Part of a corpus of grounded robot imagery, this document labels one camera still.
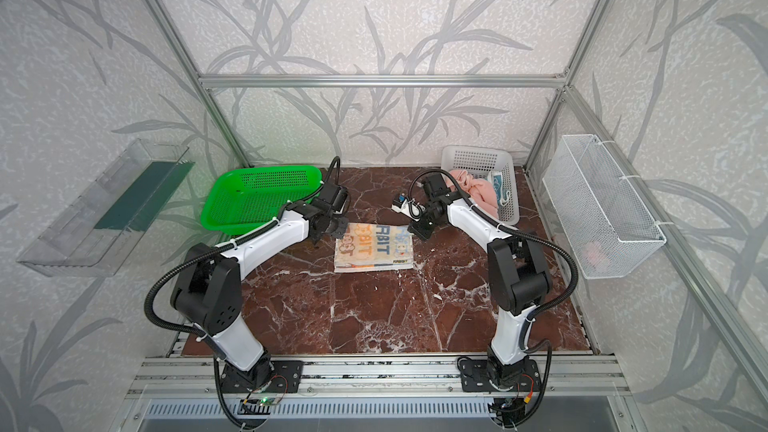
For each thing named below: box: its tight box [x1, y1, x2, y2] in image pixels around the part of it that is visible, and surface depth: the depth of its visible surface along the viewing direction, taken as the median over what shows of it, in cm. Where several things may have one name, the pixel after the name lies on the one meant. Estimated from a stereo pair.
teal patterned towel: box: [487, 171, 511, 207], surface depth 105 cm
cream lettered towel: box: [334, 223, 414, 273], surface depth 96 cm
